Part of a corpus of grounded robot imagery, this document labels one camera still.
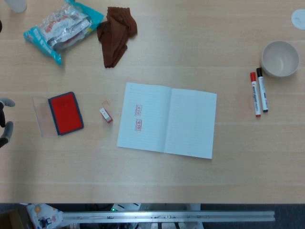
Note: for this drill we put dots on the cardboard box under table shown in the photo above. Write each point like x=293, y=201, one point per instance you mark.
x=9, y=219

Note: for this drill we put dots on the black whiteboard marker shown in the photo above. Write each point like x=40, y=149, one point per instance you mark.
x=262, y=90

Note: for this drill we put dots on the white printed bag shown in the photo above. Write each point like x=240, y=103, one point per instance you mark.
x=43, y=214

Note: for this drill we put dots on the small red stamp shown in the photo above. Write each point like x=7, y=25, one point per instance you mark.
x=106, y=115

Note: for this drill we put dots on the teal and silver foil bag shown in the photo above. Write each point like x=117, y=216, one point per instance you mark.
x=62, y=28

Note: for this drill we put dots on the brown cloth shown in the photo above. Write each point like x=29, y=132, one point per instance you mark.
x=116, y=38

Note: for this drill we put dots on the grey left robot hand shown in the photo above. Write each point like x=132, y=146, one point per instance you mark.
x=7, y=102

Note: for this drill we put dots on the red ink pad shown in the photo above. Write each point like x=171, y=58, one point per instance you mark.
x=66, y=113

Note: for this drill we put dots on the aluminium rail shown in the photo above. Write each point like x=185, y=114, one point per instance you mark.
x=166, y=215

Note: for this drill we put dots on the clear plastic cup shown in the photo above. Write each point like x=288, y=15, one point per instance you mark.
x=15, y=4

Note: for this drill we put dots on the open lined notebook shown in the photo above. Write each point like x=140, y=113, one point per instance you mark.
x=166, y=119

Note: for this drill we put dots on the red whiteboard marker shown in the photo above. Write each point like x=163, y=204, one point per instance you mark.
x=255, y=95

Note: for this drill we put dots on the beige bowl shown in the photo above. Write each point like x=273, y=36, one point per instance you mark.
x=280, y=58

